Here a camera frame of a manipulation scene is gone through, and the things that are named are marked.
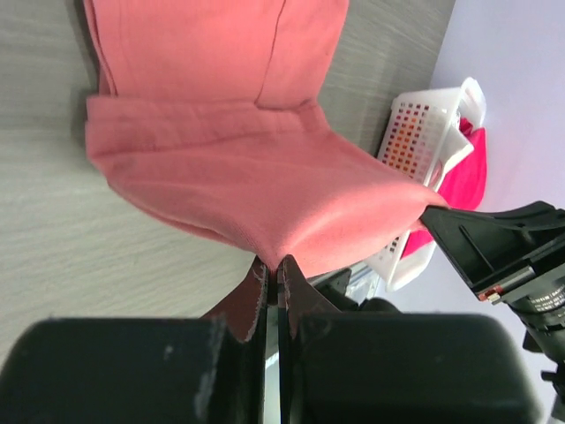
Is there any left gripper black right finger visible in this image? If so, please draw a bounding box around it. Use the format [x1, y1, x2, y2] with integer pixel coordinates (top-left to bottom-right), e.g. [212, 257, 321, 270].
[276, 257, 542, 423]

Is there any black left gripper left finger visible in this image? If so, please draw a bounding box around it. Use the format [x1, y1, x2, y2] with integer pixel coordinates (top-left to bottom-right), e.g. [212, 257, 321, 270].
[1, 261, 269, 423]

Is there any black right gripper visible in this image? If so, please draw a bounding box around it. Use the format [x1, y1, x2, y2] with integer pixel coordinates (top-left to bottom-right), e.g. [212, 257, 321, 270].
[418, 201, 565, 354]

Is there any salmon pink t-shirt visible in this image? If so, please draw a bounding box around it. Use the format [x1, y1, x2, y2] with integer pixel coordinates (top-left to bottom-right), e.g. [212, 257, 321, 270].
[82, 0, 447, 282]

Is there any magenta t-shirt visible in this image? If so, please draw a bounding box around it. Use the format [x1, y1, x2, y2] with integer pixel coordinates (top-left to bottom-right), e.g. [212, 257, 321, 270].
[403, 117, 489, 257]

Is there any white perforated plastic basket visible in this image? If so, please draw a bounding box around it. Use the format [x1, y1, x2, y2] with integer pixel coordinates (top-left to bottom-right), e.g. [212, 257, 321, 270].
[365, 77, 486, 292]

